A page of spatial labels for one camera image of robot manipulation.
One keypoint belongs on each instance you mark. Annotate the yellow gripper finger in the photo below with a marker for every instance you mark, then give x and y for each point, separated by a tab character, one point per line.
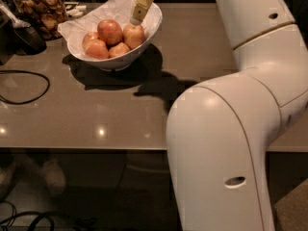
139	11

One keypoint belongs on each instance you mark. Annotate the red apple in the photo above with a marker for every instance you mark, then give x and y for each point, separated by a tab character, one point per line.
90	38
133	35
97	49
118	50
109	31

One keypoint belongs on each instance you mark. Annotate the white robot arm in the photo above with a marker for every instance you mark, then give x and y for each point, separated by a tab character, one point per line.
218	131

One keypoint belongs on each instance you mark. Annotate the white ceramic bowl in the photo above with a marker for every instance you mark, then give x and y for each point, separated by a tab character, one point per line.
120	62

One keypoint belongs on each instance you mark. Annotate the white paper liner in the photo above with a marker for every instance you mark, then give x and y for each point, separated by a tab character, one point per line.
119	10

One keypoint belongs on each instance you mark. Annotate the small white items on table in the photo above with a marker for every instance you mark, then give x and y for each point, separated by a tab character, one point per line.
75	10

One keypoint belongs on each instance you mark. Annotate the glass jar of chips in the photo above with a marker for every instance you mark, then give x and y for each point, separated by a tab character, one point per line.
45	15

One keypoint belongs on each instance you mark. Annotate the white shoe under table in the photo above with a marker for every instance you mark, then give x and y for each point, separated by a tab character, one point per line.
48	171

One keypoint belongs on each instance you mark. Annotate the black appliance with handle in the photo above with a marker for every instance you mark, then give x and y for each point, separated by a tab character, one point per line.
26	39

